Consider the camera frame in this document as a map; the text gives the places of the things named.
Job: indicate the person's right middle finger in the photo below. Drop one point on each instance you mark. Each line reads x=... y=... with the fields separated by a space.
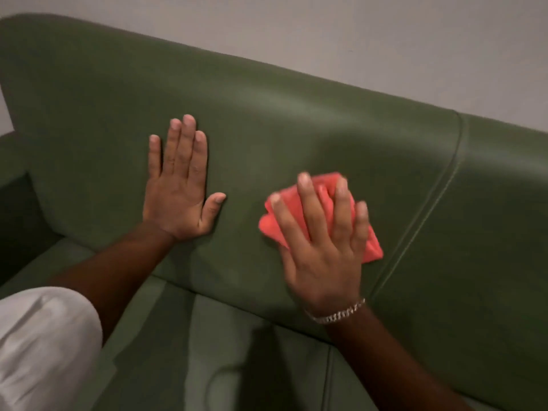
x=312 y=207

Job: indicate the green sofa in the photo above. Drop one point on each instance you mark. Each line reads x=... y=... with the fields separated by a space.
x=299 y=145

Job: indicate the person's right forearm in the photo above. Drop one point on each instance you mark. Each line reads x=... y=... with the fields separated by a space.
x=385 y=363

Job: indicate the person's left middle finger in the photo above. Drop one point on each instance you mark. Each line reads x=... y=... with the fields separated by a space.
x=184 y=145

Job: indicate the person's right little finger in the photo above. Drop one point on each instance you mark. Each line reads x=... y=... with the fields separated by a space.
x=360 y=226

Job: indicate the person's left forearm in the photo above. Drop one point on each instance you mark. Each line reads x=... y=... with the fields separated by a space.
x=107 y=278

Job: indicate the person's left hand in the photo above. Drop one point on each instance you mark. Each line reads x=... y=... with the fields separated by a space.
x=175 y=201

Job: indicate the person's right hand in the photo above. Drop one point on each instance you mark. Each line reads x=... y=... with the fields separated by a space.
x=323 y=269

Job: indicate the red cleaning cloth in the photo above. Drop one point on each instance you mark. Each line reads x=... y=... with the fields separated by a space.
x=326 y=196

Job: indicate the person's left little finger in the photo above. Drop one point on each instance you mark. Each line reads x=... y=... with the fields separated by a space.
x=154 y=156

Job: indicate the person's left thumb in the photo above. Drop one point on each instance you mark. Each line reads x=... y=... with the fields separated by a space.
x=213 y=209

